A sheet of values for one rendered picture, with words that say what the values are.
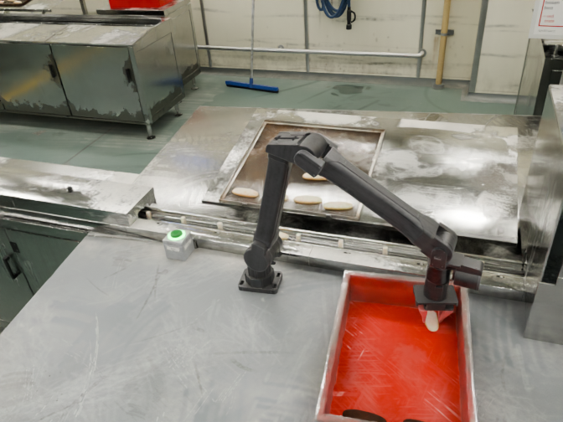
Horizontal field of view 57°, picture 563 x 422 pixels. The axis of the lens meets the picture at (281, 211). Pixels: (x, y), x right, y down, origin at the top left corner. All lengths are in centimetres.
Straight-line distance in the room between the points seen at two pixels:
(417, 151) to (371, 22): 332
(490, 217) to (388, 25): 363
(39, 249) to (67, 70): 264
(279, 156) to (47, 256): 126
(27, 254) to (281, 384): 133
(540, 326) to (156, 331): 100
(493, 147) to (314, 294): 89
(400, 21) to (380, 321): 400
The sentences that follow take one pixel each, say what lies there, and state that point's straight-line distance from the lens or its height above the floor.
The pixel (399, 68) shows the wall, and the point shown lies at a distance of 530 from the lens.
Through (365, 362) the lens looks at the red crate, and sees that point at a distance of 136.
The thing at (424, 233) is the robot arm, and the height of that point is 115.
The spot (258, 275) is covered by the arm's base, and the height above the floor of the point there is 88.
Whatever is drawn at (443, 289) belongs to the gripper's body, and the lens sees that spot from 133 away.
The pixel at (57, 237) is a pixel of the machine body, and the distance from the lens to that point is 214.
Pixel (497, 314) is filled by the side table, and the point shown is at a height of 82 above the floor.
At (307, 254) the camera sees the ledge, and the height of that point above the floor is 86.
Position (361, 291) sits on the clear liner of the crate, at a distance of 148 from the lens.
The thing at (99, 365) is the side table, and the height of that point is 82.
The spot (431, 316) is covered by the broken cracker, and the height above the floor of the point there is 86.
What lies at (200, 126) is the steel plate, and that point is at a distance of 261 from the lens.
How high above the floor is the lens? 187
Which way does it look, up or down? 34 degrees down
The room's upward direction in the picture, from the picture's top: 4 degrees counter-clockwise
